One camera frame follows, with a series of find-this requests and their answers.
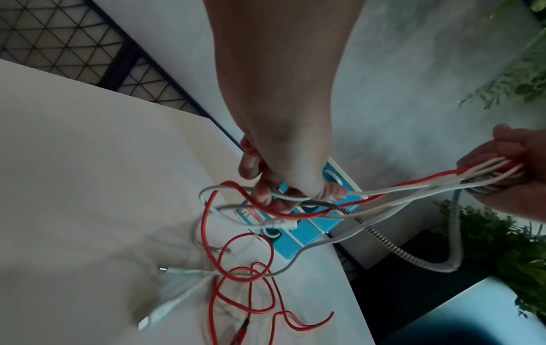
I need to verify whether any blue and white box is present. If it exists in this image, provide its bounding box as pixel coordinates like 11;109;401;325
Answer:
239;161;369;261

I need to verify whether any person's left hand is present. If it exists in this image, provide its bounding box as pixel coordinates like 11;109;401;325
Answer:
237;109;348;217

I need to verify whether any person's right hand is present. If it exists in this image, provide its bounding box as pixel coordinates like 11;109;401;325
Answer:
456;124;546;224

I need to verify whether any light green leafy plant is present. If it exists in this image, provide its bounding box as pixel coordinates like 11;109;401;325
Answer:
458;0;546;110

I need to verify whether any grey spiral-wrapped cable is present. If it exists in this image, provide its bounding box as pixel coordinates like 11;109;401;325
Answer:
215;178;512;275

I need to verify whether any thick white cable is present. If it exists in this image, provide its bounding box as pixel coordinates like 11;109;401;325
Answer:
137;168;527;332

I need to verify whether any red cable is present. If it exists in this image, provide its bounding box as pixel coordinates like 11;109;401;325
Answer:
204;161;526;345

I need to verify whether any white planter box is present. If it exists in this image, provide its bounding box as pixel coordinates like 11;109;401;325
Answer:
382;275;546;345

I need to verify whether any dark green bushy plant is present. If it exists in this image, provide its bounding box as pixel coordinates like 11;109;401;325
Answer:
433;198;546;319

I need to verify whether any person's left forearm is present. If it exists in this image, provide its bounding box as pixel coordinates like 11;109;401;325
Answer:
202;0;364;117

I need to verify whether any white cable with plug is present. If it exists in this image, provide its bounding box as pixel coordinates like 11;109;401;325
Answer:
155;215;363;280

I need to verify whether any black metal grid rack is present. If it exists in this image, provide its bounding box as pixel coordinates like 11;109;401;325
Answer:
0;0;245;149

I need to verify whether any thin white cable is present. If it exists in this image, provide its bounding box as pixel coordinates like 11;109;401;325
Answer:
189;155;512;252

